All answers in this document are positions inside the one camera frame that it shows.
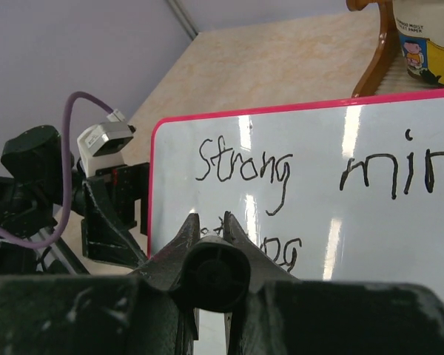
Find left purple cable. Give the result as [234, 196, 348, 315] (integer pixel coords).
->
[0, 91, 114, 249]

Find aluminium frame post left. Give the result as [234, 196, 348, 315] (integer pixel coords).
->
[166, 0, 199, 40]

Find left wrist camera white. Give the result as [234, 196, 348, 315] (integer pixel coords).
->
[77, 109, 135, 178]

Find white flour bag lower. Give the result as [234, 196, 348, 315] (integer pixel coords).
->
[392, 0, 444, 87]

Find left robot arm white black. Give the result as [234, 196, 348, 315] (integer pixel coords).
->
[0, 123, 149, 268]

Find black marker cap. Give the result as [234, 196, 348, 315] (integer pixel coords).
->
[169, 235, 251, 314]

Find wooden shelf rack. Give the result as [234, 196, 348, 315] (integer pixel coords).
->
[352, 1, 444, 98]

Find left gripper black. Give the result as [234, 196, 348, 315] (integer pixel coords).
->
[81, 163, 150, 266]

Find whiteboard with pink frame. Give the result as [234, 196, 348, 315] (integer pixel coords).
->
[147, 87, 444, 334]

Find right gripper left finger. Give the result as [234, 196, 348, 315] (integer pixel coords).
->
[0, 213, 200, 354]

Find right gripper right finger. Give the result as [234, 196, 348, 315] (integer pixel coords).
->
[223, 212, 444, 354]

